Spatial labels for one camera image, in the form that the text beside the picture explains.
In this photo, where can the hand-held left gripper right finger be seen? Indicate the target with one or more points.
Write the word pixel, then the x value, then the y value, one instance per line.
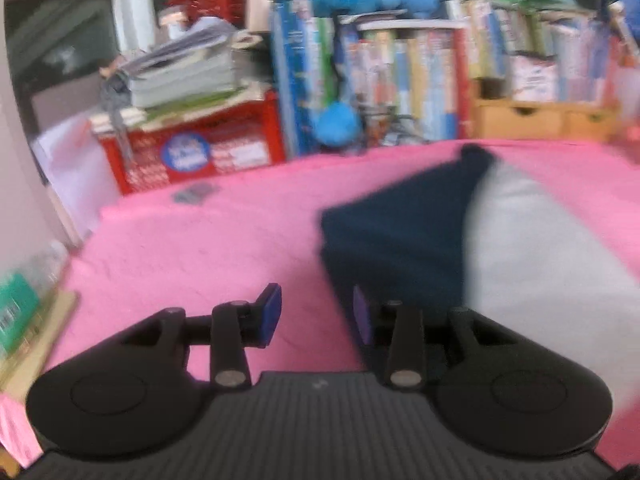
pixel 361 320

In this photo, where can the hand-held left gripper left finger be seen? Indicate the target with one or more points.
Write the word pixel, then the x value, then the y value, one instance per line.
pixel 270 305

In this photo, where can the navy and white jacket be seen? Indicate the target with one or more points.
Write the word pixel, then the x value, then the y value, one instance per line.
pixel 400 240

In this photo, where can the pink blanket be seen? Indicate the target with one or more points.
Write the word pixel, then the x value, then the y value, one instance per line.
pixel 200 260

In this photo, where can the shiny metal object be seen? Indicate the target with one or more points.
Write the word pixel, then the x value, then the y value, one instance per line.
pixel 390 129

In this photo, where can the blue plush ball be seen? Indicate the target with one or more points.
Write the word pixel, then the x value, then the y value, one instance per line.
pixel 339 124

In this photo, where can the wooden board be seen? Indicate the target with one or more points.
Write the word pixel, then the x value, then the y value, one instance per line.
pixel 45 340

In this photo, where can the white plastic bag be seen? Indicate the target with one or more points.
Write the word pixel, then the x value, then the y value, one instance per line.
pixel 75 175

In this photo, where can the tall blue picture book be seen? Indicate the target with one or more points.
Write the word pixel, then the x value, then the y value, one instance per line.
pixel 300 70

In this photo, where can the stack of papers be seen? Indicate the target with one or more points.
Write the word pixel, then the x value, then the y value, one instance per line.
pixel 185 75

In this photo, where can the green box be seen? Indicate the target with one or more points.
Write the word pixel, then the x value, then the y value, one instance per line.
pixel 17 310

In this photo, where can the row of colourful books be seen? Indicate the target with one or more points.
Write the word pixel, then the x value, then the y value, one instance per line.
pixel 425 75

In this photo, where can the black power adapter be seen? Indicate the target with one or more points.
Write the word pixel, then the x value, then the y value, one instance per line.
pixel 492 89

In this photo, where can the wooden drawer organizer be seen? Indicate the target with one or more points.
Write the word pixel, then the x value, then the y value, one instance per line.
pixel 540 121

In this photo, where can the white printed box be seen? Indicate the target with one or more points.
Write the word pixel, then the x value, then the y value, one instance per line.
pixel 534 79

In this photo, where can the red plastic basket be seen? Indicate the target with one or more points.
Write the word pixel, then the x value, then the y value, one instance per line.
pixel 215 0

